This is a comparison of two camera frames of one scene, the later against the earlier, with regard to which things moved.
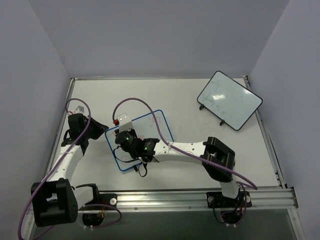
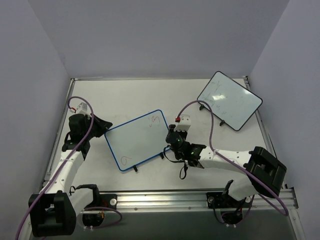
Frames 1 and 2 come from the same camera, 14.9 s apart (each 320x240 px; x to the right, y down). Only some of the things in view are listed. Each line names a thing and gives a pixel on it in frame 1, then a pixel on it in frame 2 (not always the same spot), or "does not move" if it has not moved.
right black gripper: [120, 138] to [173, 128]
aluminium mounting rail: [280, 198] does not move
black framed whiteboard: [231, 101] does not move
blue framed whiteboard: [153, 126] does not move
